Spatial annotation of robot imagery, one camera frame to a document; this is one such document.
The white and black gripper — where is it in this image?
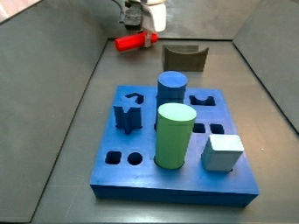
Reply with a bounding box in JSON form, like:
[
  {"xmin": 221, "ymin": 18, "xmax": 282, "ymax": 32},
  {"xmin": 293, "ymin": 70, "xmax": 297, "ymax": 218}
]
[{"xmin": 122, "ymin": 0, "xmax": 167, "ymax": 48}]

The red hexagonal prism block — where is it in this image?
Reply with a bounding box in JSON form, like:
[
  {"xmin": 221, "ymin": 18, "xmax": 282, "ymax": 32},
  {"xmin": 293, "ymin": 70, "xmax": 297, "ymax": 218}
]
[{"xmin": 115, "ymin": 32, "xmax": 159, "ymax": 52}]

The black curved cradle stand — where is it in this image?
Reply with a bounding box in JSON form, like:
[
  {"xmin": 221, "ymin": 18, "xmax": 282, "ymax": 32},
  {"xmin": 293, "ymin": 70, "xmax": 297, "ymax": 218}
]
[{"xmin": 163, "ymin": 45, "xmax": 210, "ymax": 72}]

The dark blue cylinder peg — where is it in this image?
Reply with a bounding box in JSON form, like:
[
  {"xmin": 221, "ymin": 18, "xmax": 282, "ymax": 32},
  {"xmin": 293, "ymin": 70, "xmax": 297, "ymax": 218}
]
[{"xmin": 155, "ymin": 70, "xmax": 190, "ymax": 109}]

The green cylinder peg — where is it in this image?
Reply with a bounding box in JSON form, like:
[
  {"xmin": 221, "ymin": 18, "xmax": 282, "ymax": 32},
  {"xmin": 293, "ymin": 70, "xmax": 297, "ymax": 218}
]
[{"xmin": 154, "ymin": 103, "xmax": 198, "ymax": 170}]

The light blue square peg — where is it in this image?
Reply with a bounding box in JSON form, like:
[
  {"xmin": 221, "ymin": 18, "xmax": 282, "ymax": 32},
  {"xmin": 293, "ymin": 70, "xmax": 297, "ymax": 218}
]
[{"xmin": 201, "ymin": 134, "xmax": 245, "ymax": 172}]

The blue shape-sorter base block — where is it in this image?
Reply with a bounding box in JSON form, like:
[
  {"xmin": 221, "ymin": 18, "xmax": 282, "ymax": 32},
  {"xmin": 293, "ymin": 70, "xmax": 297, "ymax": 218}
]
[{"xmin": 90, "ymin": 86, "xmax": 260, "ymax": 207}]

